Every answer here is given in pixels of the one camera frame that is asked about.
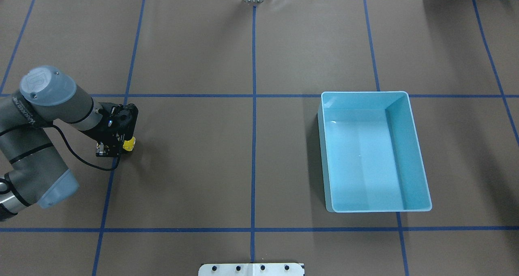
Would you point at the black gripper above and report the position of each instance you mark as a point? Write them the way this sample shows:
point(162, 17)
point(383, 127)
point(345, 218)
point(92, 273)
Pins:
point(106, 133)

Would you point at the yellow beetle toy car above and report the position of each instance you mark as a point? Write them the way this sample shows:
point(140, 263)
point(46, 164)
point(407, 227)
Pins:
point(128, 145)

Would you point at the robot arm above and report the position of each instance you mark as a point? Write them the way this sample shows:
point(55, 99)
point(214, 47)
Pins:
point(39, 174)

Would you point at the brown paper table mat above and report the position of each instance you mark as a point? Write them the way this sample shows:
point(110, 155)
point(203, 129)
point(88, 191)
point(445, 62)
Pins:
point(227, 165)

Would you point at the light blue plastic bin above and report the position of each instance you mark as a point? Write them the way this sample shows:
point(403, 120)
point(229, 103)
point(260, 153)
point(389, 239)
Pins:
point(370, 152)

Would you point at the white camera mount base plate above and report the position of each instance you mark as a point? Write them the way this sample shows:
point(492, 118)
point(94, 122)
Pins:
point(252, 269)

